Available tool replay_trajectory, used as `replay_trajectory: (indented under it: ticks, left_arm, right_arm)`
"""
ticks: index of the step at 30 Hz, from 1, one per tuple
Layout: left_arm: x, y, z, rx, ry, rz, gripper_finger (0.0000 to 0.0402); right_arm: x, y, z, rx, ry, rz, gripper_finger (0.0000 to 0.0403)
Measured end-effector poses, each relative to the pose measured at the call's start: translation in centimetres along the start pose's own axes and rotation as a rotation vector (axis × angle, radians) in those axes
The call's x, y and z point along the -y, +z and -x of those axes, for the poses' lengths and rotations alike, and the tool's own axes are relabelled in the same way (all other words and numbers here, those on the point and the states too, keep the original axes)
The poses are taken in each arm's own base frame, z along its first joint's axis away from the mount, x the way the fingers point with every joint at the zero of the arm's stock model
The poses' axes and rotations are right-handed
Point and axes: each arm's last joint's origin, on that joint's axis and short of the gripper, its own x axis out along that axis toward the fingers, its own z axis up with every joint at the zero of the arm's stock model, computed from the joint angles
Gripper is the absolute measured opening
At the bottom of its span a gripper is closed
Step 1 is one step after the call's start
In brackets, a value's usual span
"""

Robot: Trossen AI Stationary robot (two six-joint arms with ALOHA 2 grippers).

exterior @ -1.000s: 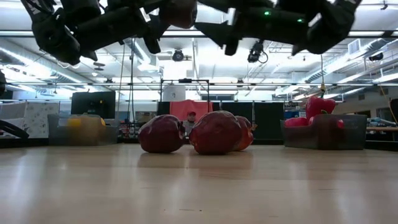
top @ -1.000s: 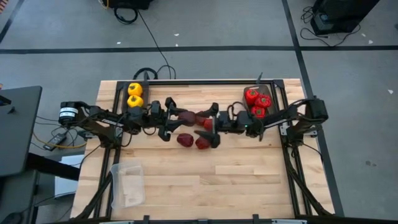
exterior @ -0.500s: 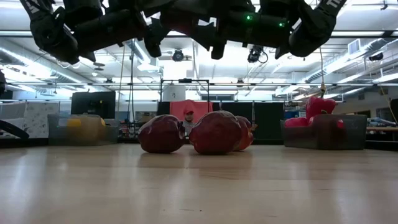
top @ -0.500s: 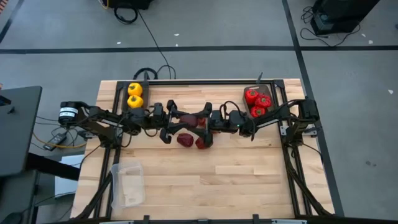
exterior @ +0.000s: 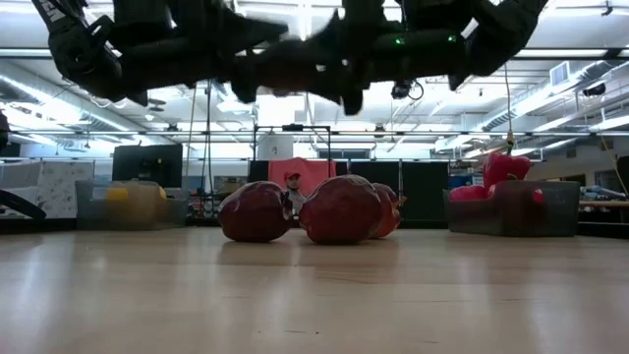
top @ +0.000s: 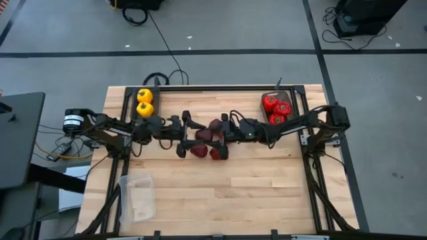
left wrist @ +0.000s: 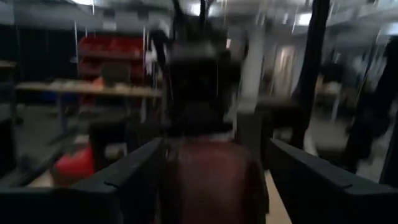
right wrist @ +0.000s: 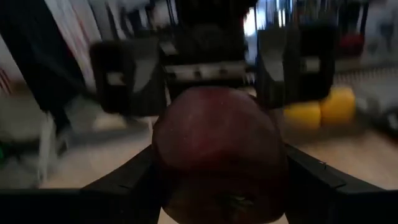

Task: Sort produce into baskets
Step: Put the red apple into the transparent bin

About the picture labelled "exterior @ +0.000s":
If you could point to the yellow bell pepper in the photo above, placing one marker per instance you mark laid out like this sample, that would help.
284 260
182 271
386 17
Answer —
117 194
142 206

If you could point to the blue storage shelf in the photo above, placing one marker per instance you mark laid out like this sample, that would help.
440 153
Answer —
459 181

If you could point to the wooden background table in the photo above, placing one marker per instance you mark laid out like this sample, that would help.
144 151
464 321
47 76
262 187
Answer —
604 203

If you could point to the red cloth backdrop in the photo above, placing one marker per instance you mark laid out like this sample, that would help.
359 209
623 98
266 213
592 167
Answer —
314 169

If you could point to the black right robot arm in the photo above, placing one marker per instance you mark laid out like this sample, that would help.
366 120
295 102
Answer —
506 29

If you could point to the white patterned partition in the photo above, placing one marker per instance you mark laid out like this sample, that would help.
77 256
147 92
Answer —
59 187

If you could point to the person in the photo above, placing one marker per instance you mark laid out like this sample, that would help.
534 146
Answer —
295 184

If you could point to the black monitor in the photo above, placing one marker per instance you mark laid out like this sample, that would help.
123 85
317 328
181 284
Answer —
147 164

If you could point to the white air vent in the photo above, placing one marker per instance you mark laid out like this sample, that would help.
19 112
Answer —
560 74

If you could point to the small black ceiling device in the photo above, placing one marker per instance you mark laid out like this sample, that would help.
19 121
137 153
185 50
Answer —
593 89

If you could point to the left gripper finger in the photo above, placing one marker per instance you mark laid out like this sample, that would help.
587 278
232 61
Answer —
248 78
250 30

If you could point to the background black ceiling rail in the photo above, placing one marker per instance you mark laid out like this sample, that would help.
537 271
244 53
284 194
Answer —
442 133

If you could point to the grey plastic bin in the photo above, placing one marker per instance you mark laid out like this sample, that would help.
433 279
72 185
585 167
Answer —
511 221
88 216

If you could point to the narrow black partition panel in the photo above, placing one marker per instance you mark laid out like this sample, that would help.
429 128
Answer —
258 171

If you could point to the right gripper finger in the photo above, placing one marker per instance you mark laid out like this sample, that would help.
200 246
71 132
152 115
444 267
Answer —
314 59
354 98

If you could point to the black overhead camera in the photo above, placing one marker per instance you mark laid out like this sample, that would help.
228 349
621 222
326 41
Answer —
400 91

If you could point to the black curved tube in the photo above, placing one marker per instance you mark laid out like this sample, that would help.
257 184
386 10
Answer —
24 204

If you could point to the thin black stand frame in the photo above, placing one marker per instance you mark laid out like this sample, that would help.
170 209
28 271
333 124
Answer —
292 127

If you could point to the white cylinder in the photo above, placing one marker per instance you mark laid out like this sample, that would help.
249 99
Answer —
275 147

